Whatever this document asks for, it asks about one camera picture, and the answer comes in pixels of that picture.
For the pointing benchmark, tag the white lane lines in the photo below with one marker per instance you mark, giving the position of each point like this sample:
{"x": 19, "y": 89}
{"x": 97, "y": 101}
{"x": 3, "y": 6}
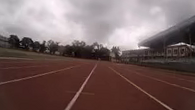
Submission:
{"x": 79, "y": 91}

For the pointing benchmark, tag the roofed grandstand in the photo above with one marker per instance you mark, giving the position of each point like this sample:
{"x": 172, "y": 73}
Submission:
{"x": 184, "y": 34}

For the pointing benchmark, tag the row of trees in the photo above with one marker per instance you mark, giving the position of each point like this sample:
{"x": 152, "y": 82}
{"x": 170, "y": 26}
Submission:
{"x": 79, "y": 50}

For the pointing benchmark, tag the red running track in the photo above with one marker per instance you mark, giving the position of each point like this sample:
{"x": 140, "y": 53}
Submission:
{"x": 115, "y": 99}

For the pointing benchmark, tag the grass field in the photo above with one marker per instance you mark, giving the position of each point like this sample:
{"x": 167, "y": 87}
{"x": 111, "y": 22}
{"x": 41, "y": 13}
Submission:
{"x": 15, "y": 53}

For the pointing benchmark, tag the tall tree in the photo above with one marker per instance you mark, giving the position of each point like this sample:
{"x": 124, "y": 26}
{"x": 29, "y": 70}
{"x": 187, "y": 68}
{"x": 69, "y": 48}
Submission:
{"x": 116, "y": 52}

